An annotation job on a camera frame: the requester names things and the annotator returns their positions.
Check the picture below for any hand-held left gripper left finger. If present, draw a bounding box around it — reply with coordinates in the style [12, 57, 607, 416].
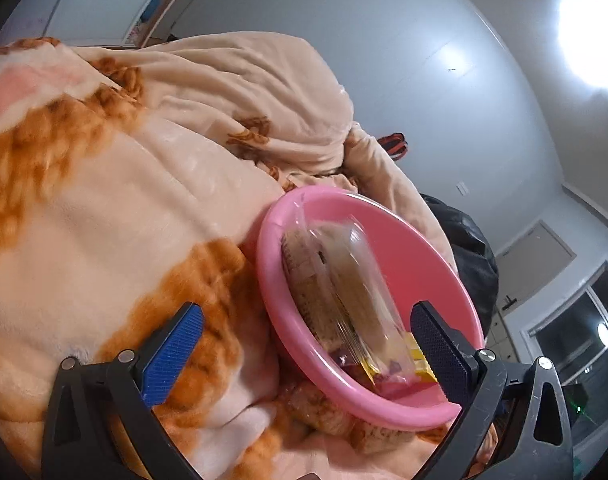
[41, 301, 205, 480]

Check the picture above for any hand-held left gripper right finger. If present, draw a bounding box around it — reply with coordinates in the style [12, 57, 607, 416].
[410, 301, 575, 480]

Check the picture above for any yellow snack packet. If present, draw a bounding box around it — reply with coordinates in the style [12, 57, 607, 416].
[361, 332, 437, 386]

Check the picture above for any pink plastic basin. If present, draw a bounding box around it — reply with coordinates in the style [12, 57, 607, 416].
[256, 185, 485, 432]

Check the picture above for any clear tan bread packet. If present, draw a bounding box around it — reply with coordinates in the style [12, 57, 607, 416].
[304, 210, 417, 386]

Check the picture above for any clear cookie packet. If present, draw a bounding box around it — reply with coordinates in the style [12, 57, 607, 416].
[351, 420, 415, 453]

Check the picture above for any clear cracker packet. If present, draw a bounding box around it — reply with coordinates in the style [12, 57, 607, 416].
[284, 382, 355, 436]

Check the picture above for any white drawer cabinet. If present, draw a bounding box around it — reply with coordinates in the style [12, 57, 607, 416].
[486, 305, 525, 361]

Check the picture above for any grey door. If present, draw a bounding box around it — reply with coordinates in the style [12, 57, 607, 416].
[494, 220, 577, 321]

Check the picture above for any orange beige printed blanket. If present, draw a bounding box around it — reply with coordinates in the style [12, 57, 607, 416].
[0, 31, 490, 480]

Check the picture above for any window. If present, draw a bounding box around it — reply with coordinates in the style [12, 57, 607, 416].
[521, 260, 608, 441]

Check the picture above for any red black bag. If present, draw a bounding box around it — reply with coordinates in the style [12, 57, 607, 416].
[376, 132, 409, 161]

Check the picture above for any ceiling light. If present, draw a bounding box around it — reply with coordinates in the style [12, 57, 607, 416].
[559, 0, 608, 91]

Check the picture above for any wardrobe with floral sliding doors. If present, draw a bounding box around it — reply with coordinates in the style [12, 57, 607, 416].
[0, 0, 215, 51]

